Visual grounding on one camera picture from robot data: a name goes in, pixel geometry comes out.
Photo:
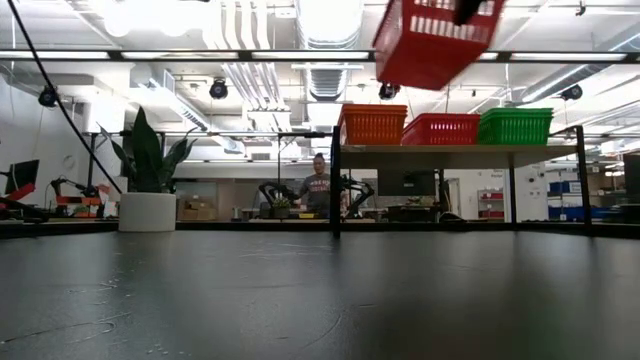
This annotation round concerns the black bar with light strips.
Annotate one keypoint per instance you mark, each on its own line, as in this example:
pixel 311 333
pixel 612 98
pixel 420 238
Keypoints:
pixel 310 55

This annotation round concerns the rack with blue bins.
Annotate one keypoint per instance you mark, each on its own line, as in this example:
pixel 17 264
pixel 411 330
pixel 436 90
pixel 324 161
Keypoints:
pixel 562 187

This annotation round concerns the black metal table frame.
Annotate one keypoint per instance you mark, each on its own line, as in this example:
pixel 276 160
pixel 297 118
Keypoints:
pixel 250 226

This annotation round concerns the black and red background robot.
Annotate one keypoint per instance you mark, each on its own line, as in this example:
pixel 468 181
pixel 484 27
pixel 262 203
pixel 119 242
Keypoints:
pixel 65 186

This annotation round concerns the wooden shelf with black frame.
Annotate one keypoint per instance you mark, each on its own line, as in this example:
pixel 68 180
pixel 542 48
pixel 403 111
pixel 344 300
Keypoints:
pixel 450 156

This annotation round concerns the snake plant in white pot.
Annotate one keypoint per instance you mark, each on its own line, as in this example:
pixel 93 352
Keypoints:
pixel 147 212

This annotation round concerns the white ceiling air duct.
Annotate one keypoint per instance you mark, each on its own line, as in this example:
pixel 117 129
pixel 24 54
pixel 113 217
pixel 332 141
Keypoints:
pixel 330 30

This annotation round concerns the rack with red bins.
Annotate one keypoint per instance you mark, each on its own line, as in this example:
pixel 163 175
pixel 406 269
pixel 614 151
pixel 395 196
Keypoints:
pixel 491 196

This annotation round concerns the black wall screen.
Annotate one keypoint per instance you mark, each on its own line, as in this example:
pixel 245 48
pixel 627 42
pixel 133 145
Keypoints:
pixel 407 182

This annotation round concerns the black background robot arm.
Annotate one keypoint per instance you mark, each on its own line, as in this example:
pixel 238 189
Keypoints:
pixel 272 189
pixel 362 190

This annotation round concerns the black computer monitor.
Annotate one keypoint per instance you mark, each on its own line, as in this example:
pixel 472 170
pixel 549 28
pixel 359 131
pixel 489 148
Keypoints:
pixel 22 175
pixel 632 185

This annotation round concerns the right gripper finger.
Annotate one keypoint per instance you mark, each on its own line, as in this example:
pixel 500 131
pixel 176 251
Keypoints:
pixel 468 11

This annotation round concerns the brown cardboard box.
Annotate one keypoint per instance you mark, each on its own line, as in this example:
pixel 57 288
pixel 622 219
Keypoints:
pixel 197 210

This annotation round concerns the small background potted plant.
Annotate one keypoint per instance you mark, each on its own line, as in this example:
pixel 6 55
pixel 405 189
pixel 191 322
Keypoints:
pixel 281 205

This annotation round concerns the black background rig frame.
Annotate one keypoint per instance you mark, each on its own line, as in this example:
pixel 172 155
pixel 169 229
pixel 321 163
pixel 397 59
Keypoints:
pixel 225 134

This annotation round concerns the black ceiling spotlight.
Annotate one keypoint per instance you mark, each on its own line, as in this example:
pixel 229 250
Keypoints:
pixel 47 96
pixel 218 90
pixel 571 93
pixel 388 92

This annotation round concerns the person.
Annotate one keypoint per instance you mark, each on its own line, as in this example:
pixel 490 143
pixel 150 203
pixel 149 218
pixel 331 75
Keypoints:
pixel 317 190

